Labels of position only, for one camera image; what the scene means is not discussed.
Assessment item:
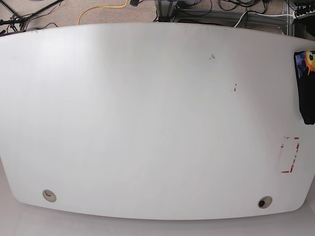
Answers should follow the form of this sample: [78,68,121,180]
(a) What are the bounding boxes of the black tripod legs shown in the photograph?
[0,0,62,36]

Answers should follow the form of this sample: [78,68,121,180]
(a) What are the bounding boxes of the right table cable grommet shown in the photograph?
[257,196,273,209]

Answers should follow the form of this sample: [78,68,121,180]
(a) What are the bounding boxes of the yellow cable on floor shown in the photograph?
[77,0,129,25]

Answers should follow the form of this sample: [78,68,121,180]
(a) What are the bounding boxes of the black printed T-shirt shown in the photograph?
[294,51,315,125]

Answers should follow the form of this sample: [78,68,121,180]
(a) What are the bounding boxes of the aluminium frame post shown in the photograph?
[154,0,178,22]

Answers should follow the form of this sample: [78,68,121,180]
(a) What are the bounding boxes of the white cable on floor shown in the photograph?
[234,11,296,27]

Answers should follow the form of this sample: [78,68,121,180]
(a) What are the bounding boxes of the left table cable grommet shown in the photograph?
[42,190,57,203]

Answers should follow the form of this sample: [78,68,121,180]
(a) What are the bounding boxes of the red tape rectangle marking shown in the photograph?
[279,137,300,174]

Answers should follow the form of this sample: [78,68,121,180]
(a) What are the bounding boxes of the table cable grommet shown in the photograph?
[257,196,273,209]
[42,190,57,203]

